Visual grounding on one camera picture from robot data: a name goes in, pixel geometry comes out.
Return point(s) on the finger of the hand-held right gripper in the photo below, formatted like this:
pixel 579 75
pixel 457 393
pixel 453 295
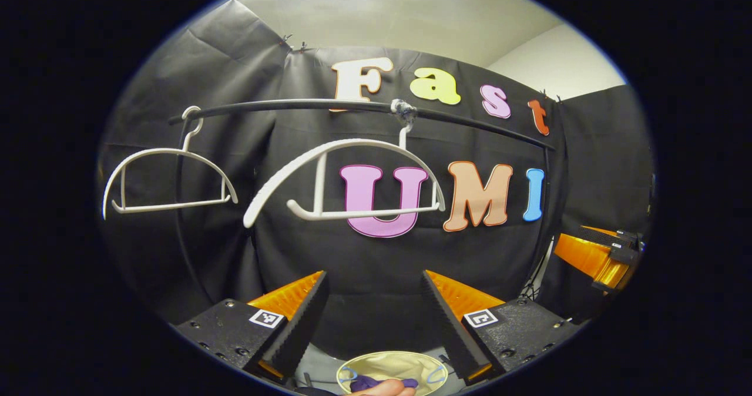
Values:
pixel 587 255

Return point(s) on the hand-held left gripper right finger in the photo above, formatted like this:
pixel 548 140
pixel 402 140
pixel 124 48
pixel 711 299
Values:
pixel 449 325

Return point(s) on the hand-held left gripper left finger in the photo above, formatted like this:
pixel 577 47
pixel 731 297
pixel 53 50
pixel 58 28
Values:
pixel 302 325

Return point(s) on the beige laundry hamper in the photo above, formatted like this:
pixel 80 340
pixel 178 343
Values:
pixel 388 363

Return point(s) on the purple knit cardigan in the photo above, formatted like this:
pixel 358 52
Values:
pixel 376 381

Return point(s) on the large white plastic hanger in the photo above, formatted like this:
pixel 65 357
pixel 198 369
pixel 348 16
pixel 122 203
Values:
pixel 282 175

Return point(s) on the small white plastic hanger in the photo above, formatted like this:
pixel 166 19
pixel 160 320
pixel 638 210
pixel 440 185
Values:
pixel 170 151

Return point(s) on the black clothes rack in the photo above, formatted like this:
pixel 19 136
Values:
pixel 294 104

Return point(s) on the black backdrop cloth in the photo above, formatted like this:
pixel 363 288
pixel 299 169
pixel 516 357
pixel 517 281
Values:
pixel 376 255

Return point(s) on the clear tape wrap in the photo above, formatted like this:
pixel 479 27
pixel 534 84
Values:
pixel 404 111

